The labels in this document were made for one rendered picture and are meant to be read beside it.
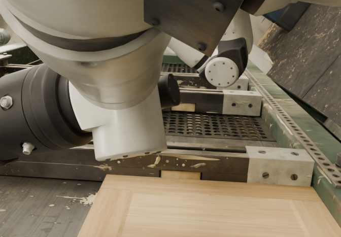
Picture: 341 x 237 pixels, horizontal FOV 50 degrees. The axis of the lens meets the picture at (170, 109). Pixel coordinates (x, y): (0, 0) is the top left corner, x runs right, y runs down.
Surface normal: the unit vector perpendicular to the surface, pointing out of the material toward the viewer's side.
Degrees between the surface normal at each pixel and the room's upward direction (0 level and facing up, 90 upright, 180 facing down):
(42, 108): 74
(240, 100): 90
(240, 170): 90
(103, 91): 119
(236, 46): 67
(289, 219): 60
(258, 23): 90
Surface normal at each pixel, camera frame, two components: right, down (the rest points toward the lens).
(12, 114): -0.33, 0.13
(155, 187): 0.04, -0.96
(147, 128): 0.56, -0.22
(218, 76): -0.22, 0.54
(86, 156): -0.04, 0.28
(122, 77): 0.26, 0.95
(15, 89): -0.40, -0.41
